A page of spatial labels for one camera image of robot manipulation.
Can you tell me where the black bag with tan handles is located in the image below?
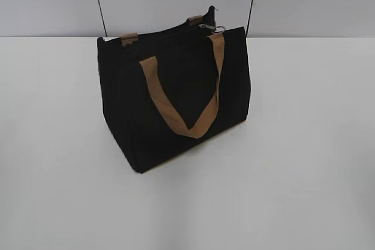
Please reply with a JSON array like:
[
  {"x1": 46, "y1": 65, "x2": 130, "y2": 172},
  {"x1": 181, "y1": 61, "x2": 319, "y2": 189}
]
[{"x1": 97, "y1": 6, "x2": 251, "y2": 173}]

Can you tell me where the silver zipper pull with ring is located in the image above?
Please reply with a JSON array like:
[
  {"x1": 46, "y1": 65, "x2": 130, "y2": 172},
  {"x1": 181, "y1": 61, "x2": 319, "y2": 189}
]
[{"x1": 199, "y1": 24, "x2": 226, "y2": 34}]

